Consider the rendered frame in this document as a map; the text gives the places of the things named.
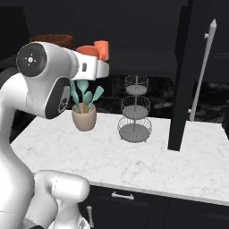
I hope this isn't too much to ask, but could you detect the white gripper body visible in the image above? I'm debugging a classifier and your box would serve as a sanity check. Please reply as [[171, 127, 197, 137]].
[[97, 60, 110, 80]]

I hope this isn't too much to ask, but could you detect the black open cabinet door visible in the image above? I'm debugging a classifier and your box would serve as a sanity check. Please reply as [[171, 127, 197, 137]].
[[167, 0, 196, 152]]

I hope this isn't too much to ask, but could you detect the orange glass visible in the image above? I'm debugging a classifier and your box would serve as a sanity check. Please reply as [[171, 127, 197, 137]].
[[93, 39, 110, 62]]

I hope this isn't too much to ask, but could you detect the orange bowl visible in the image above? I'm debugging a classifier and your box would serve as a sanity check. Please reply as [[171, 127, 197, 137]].
[[76, 45, 100, 58]]

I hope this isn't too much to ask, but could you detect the wide teal spatula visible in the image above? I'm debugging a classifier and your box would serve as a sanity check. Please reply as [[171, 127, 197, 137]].
[[87, 85, 106, 110]]

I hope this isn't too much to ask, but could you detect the teal spoon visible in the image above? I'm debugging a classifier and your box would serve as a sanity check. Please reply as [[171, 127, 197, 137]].
[[76, 79, 89, 106]]

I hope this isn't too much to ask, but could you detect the small teal spatula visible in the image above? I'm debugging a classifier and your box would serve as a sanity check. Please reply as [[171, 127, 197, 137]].
[[82, 90, 94, 115]]

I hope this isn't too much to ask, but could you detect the beige utensil pot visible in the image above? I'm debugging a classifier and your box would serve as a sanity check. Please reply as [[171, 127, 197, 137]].
[[71, 103, 98, 132]]

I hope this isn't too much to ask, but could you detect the brown bowl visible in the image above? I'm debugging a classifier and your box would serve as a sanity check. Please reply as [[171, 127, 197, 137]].
[[29, 33, 74, 50]]

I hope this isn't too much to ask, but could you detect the black base cupboard door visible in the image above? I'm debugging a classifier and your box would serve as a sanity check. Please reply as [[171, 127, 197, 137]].
[[78, 201, 151, 229]]

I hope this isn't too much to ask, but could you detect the wide black drawer front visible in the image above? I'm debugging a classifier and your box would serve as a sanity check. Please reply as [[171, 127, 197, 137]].
[[149, 196, 229, 229]]

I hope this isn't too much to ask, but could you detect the grey three-tier wire stand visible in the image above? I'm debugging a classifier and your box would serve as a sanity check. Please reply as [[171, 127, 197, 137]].
[[116, 74, 153, 144]]

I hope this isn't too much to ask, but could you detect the long white door handle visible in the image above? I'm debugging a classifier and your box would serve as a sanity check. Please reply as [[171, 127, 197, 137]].
[[189, 18, 218, 123]]

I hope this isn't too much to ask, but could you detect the black wall cabinet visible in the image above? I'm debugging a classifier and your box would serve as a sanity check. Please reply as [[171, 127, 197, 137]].
[[191, 0, 229, 85]]

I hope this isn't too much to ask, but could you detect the white drawer handle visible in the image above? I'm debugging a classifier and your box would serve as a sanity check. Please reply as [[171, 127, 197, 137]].
[[111, 191, 135, 201]]

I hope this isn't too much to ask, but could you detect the white cupboard door handle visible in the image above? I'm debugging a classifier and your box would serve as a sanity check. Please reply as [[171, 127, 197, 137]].
[[86, 205, 96, 229]]

